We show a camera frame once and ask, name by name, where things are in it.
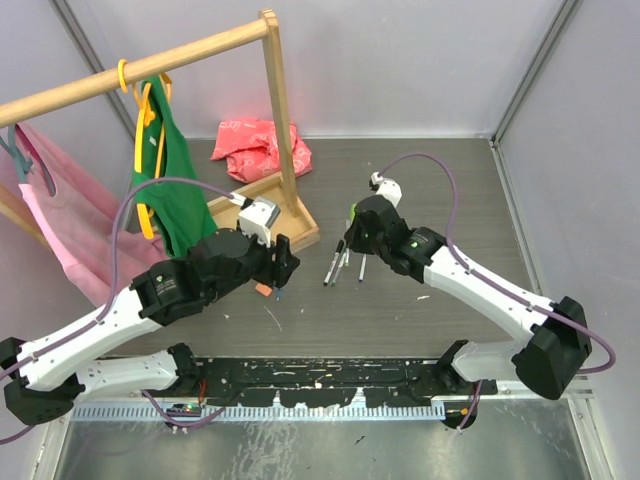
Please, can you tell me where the green tank top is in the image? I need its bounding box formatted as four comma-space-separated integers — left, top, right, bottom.
132, 74, 217, 257

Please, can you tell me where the wooden clothes rack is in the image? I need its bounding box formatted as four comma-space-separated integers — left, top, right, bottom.
0, 8, 320, 256

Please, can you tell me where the pink shirt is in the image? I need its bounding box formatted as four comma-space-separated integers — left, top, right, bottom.
13, 122, 176, 307

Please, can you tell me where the white cable duct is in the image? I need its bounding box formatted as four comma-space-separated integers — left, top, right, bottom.
70, 401, 446, 423

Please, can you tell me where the white pen black tip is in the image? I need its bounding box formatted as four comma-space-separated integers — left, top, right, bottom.
323, 251, 340, 286

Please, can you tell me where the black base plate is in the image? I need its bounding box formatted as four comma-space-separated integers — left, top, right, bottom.
147, 357, 475, 408

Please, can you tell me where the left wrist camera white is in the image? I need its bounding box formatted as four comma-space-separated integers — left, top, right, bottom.
238, 197, 281, 247

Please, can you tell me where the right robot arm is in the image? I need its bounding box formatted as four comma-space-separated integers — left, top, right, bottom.
344, 195, 592, 400

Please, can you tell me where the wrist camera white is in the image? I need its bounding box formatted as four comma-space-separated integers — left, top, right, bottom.
238, 197, 281, 247
369, 172, 402, 207

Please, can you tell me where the short white pen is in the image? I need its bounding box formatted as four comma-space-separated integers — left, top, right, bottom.
358, 254, 367, 283

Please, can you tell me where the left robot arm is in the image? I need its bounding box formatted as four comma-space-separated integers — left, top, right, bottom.
1, 229, 300, 426

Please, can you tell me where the yellow plastic hanger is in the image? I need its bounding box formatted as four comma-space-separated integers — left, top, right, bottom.
116, 58, 174, 239

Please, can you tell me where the orange eraser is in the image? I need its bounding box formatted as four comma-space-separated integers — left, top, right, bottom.
255, 284, 272, 297

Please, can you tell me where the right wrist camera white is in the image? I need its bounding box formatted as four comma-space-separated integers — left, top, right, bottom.
369, 172, 402, 207

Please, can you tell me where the grey blue hanger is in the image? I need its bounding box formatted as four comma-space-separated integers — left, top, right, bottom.
1, 124, 56, 196

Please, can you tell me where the long white green pen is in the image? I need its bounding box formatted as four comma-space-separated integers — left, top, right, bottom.
330, 254, 343, 287

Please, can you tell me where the red patterned cloth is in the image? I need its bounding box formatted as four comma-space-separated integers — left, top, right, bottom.
210, 118, 281, 184

